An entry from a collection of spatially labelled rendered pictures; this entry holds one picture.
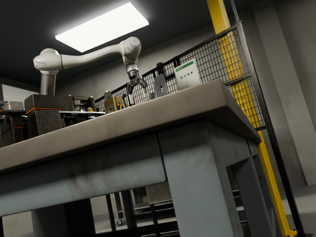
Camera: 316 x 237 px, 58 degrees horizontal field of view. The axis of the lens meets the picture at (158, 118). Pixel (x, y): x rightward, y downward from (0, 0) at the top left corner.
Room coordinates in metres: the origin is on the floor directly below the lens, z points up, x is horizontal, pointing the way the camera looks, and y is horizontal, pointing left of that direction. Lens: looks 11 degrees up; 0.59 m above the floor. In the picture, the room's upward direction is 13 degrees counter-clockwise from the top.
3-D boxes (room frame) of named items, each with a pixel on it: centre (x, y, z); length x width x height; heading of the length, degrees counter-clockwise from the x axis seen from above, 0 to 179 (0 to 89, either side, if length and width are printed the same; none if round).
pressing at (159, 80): (2.14, -0.07, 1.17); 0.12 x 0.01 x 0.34; 51
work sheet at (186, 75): (2.31, -0.32, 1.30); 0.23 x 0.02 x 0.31; 51
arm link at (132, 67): (1.94, 0.10, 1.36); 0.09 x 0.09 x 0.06
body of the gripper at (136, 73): (1.94, 0.10, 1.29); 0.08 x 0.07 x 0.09; 51
